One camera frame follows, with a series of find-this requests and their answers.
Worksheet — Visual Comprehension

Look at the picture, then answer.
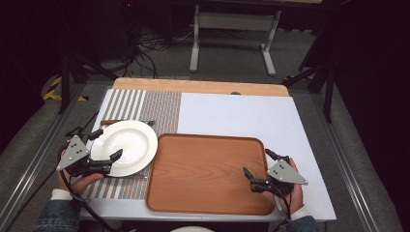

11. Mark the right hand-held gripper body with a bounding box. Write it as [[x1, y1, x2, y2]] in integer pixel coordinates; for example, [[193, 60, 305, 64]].
[[249, 159, 309, 195]]

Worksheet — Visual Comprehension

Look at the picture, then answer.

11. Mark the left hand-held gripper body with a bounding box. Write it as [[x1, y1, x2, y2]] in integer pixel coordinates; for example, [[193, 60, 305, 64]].
[[56, 134, 113, 178]]

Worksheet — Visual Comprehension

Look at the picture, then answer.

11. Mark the white round plate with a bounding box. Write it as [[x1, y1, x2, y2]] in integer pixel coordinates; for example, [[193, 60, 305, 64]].
[[90, 119, 160, 178]]

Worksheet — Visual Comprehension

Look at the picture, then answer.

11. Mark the person's right hand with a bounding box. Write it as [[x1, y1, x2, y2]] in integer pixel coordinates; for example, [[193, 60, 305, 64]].
[[261, 157, 305, 217]]

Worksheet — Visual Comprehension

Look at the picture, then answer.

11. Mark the person's left hand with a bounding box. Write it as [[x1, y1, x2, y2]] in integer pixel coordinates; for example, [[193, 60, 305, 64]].
[[57, 149, 105, 196]]

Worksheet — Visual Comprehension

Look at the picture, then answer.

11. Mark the thin metal utensil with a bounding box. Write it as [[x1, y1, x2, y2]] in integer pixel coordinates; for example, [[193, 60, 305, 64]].
[[104, 174, 150, 180]]

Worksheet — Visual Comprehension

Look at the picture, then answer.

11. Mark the wooden tray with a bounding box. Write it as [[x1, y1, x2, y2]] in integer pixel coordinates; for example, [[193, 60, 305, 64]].
[[145, 132, 276, 217]]

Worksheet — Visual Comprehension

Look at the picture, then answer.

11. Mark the yellow black hazard tape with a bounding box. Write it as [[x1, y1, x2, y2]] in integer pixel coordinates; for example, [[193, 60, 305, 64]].
[[43, 74, 90, 102]]

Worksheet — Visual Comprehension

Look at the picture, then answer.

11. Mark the striped woven placemat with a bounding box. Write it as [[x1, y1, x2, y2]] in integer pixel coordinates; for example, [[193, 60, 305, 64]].
[[81, 89, 183, 201]]

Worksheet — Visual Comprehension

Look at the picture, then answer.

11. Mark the black tripod stand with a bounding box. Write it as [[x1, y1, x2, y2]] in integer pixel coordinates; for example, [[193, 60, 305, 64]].
[[57, 53, 119, 115]]

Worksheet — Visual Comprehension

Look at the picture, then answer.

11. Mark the black metal stand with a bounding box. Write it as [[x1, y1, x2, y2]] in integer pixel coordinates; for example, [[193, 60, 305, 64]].
[[281, 60, 336, 124]]

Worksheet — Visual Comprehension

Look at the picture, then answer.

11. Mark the right hand-held gripper cable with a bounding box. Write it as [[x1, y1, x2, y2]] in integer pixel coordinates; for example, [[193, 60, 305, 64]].
[[272, 185, 294, 232]]

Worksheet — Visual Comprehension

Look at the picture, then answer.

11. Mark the hand-held gripper cable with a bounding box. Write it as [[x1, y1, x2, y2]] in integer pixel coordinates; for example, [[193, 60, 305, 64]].
[[272, 185, 294, 232], [58, 169, 121, 232]]

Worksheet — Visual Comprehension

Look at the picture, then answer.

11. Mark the aluminium rail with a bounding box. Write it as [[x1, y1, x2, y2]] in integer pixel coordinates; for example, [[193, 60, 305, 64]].
[[0, 82, 87, 226], [309, 93, 381, 232]]

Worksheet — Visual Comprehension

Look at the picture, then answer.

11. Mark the left hand-held gripper cable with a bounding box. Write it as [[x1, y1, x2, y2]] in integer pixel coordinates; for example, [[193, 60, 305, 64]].
[[58, 169, 121, 232]]

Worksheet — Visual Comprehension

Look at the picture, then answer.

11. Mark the bundle of floor cables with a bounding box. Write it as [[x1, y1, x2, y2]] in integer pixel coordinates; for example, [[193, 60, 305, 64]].
[[124, 28, 195, 79]]

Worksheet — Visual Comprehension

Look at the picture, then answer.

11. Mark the grey metal table frame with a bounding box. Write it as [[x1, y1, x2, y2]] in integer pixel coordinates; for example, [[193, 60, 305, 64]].
[[189, 4, 282, 77]]

